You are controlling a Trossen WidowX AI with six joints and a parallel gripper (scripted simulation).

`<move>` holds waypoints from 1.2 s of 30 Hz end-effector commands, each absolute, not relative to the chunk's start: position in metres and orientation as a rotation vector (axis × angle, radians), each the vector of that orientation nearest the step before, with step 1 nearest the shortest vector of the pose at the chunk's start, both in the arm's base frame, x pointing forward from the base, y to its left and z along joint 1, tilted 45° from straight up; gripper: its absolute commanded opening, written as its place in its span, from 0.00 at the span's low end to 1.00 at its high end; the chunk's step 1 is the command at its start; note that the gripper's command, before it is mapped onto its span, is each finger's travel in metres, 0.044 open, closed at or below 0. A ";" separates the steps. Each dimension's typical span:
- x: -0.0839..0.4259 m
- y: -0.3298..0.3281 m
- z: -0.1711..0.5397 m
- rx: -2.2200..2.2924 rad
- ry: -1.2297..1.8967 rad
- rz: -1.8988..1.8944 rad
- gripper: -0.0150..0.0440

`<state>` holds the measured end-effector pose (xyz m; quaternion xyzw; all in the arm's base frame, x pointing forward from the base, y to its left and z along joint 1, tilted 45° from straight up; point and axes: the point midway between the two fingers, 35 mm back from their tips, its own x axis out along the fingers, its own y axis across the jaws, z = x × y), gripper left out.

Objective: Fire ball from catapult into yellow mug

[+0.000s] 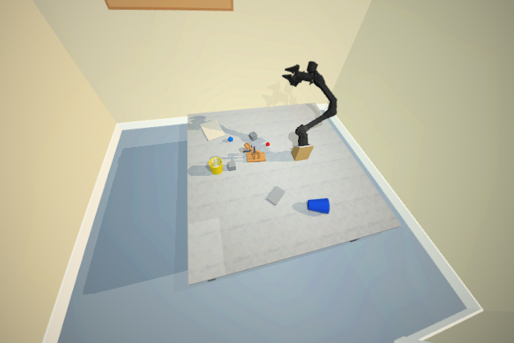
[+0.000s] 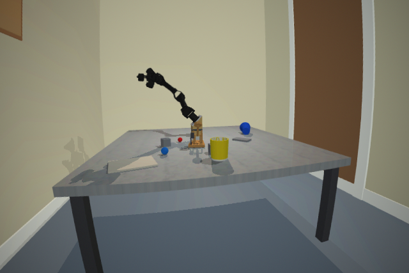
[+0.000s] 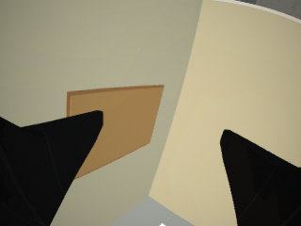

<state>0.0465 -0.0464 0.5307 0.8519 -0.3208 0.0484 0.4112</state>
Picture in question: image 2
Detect blue cylinder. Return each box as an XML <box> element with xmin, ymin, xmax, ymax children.
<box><xmin>240</xmin><ymin>122</ymin><xmax>250</xmax><ymax>135</ymax></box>

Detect yellow mug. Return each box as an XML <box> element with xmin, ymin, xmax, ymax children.
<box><xmin>210</xmin><ymin>137</ymin><xmax>229</xmax><ymax>161</ymax></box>

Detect blue ball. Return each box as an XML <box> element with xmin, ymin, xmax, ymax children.
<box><xmin>161</xmin><ymin>147</ymin><xmax>169</xmax><ymax>154</ymax></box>

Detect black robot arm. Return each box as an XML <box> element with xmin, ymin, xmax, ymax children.
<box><xmin>146</xmin><ymin>68</ymin><xmax>199</xmax><ymax>123</ymax></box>

